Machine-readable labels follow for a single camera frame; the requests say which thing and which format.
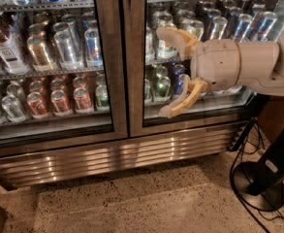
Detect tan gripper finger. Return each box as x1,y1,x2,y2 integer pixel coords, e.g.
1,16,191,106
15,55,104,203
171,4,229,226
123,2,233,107
159,76,208,118
156,27,202,60

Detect glass fridge door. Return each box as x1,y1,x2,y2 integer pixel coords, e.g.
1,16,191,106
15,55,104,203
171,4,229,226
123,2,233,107
0,0,127,158
123,0,284,139

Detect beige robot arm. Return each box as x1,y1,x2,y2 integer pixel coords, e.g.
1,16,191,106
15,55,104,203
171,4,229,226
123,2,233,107
156,26,284,118

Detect green soda can left door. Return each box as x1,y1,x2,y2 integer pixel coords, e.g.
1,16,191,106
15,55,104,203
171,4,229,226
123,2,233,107
95,84,110,111

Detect stainless fridge bottom grille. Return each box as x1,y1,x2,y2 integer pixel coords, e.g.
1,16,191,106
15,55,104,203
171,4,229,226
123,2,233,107
0,120,246,190

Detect white green soda can right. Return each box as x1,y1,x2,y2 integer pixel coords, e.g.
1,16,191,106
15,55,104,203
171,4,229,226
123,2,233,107
185,20,204,40

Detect white green soda can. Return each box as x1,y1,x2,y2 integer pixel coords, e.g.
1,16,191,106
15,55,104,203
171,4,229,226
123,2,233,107
157,34,177,59
185,20,204,40

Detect green can lower right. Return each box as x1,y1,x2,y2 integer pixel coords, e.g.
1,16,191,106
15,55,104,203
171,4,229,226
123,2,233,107
154,77,171,102

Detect orange soda can right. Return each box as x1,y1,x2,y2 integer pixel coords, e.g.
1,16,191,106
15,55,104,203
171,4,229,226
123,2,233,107
74,87,92,113

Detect orange soda can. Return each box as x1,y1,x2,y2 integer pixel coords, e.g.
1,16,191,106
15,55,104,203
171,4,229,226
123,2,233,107
50,90,73,117
27,92,50,118
74,87,92,113

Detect silver tall can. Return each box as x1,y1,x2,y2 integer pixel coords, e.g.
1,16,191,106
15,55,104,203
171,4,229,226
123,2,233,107
54,31,82,70

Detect orange soda can middle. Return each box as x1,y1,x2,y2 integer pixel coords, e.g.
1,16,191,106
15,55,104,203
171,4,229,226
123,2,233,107
50,90,73,117

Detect gold drink can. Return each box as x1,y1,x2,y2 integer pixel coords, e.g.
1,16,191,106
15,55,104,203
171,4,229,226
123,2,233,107
27,36,56,72

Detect orange soda can left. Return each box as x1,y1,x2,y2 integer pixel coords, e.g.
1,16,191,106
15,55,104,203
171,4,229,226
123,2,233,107
27,92,50,118

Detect silver can lower left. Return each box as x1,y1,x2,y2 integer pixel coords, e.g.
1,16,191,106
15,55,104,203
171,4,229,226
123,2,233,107
2,95,27,122

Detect brown tea bottle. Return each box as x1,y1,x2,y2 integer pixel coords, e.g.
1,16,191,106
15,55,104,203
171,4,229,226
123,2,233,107
0,24,29,75

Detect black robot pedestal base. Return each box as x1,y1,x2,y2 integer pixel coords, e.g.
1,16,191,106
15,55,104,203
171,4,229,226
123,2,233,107
232,129,284,212

